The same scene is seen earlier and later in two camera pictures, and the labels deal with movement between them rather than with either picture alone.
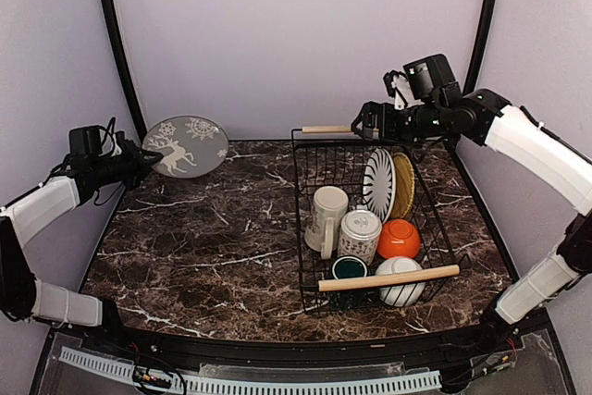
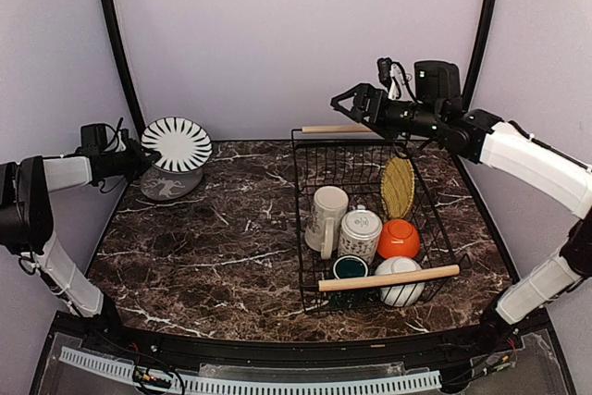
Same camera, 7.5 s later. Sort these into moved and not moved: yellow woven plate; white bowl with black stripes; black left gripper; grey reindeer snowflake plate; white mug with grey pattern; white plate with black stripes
Moved: white plate with black stripes; grey reindeer snowflake plate
Not moved: yellow woven plate; white mug with grey pattern; white bowl with black stripes; black left gripper
